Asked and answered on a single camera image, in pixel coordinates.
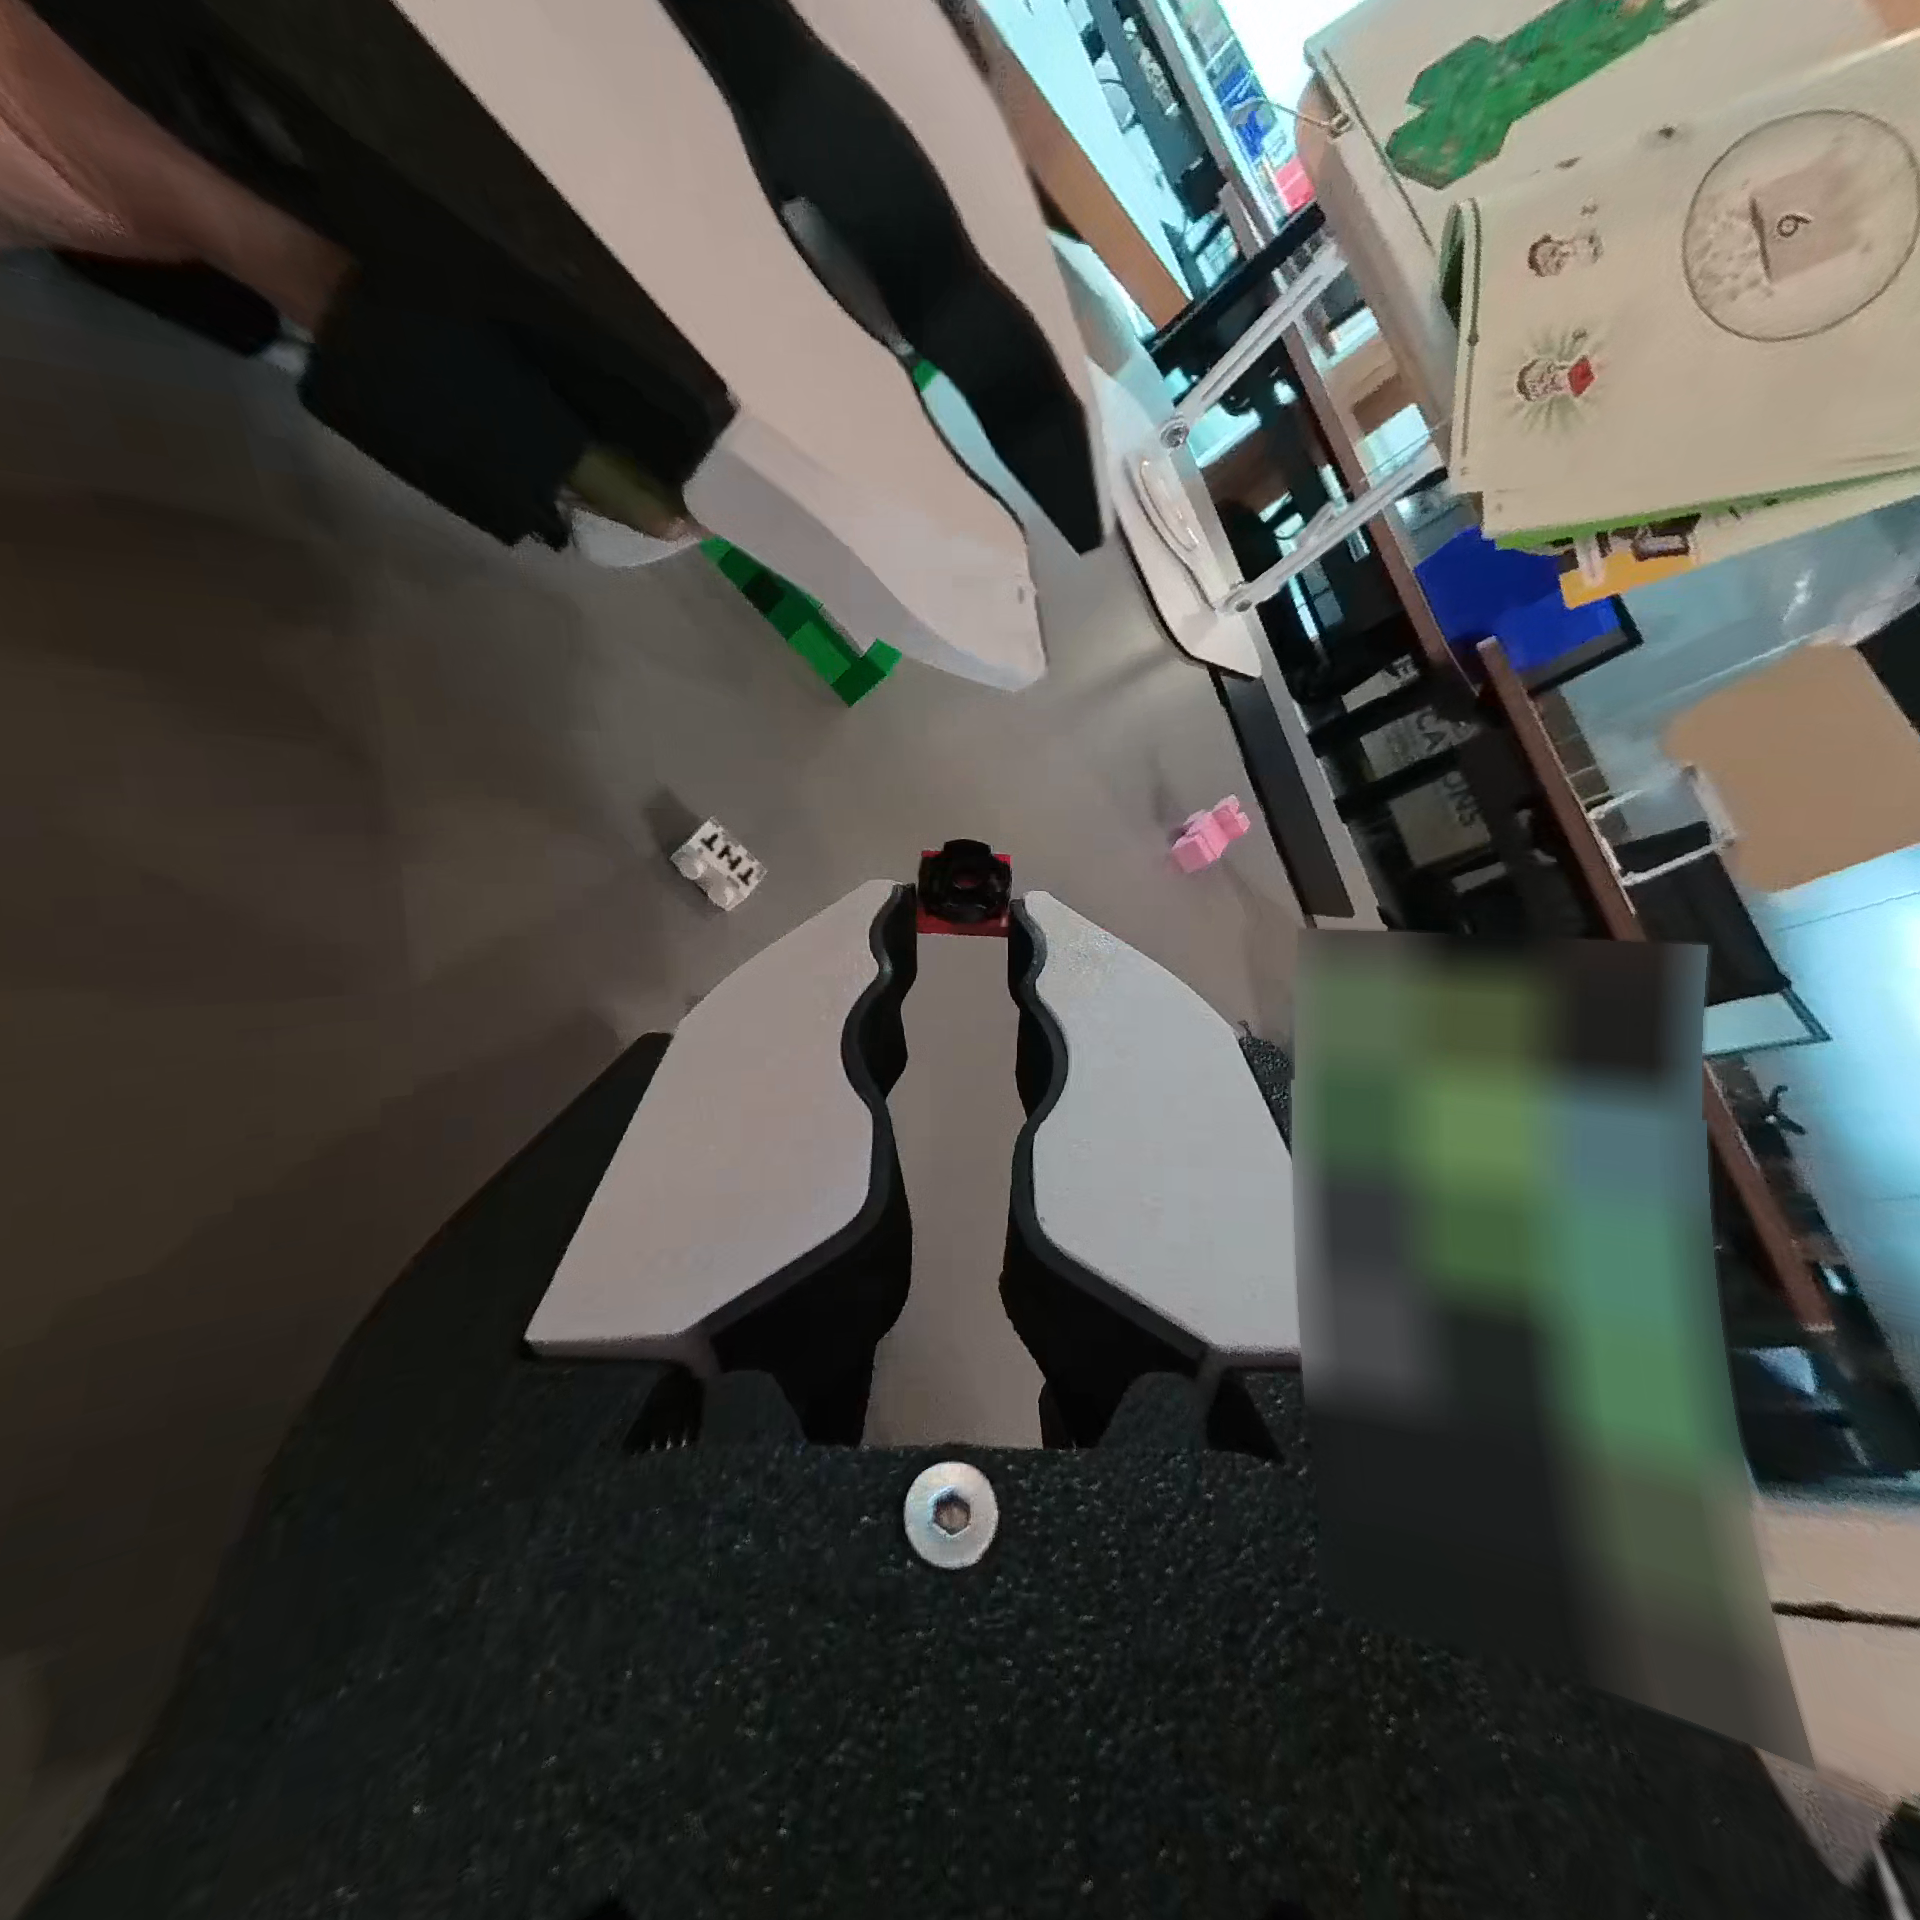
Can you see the white printed lego brick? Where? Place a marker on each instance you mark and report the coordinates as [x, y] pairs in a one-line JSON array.
[[716, 867]]

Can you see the yellow booklet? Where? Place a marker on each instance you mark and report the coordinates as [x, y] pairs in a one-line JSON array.
[[1628, 555]]

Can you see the black tablet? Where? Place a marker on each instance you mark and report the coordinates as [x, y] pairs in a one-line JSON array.
[[1276, 780]]

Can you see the blue plastic bin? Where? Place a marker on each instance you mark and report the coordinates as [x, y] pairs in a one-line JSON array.
[[1484, 599]]

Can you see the wooden board book stand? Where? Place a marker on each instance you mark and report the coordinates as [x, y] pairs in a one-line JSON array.
[[1786, 764]]

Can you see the circle print instruction booklet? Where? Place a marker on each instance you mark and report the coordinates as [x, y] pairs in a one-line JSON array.
[[1695, 346]]

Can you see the instruction booklet on stand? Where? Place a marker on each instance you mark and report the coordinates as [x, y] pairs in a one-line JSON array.
[[1202, 629]]

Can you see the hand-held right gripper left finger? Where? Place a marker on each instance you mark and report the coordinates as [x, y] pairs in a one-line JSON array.
[[735, 1185]]

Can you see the black round lego piece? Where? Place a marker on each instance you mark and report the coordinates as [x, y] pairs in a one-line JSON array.
[[965, 882]]

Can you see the person's left hand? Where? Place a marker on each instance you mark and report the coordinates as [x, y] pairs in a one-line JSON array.
[[91, 135]]

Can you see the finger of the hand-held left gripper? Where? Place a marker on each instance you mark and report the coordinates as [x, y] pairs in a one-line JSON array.
[[675, 224], [932, 89]]

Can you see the green lego panel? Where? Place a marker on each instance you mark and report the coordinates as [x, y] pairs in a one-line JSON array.
[[820, 645]]

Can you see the creeper picture instruction booklet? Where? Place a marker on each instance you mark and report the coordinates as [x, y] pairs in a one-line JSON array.
[[1500, 82]]

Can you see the pink lego pig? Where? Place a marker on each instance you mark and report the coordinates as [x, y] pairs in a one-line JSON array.
[[1207, 840]]

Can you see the red lego brick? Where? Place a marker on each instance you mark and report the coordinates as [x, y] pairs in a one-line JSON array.
[[961, 925]]

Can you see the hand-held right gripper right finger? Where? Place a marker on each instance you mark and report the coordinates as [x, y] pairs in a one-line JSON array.
[[1171, 1170]]

